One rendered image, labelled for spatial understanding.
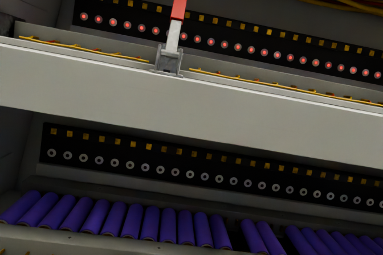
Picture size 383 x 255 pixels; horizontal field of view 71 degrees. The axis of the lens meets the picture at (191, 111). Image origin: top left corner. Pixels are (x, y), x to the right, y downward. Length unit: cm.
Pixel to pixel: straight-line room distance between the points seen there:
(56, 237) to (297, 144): 23
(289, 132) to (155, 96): 11
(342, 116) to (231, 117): 9
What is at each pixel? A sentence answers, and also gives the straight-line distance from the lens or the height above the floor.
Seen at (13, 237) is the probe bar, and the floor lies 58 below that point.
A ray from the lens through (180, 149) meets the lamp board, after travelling 36.
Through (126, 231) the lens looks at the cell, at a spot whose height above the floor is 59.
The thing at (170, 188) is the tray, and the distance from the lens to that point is 38.
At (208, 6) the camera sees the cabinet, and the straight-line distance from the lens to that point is 47.
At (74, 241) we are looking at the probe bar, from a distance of 29.
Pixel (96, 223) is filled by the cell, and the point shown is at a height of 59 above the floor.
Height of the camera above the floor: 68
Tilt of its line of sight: 8 degrees up
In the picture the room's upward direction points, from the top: 9 degrees clockwise
